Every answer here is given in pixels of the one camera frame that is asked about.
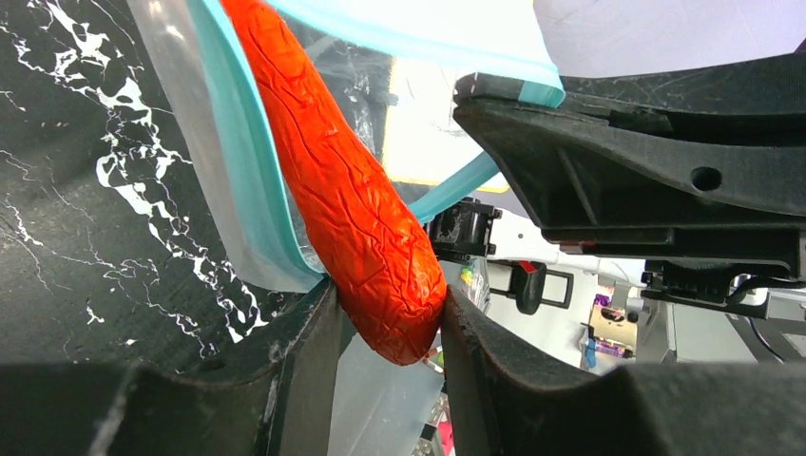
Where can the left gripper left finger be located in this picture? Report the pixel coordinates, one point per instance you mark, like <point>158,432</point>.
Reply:
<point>271,394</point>

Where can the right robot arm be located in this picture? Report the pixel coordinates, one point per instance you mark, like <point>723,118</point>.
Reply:
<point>476,229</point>

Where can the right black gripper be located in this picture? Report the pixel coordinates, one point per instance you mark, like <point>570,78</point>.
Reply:
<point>728,137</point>

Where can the clear zip top bag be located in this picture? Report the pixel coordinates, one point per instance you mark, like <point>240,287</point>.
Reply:
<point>378,409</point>

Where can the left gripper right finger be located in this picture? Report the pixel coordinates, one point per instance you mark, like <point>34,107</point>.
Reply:
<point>509,398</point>

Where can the white board wooden frame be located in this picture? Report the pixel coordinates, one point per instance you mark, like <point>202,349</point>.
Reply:
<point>422,143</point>

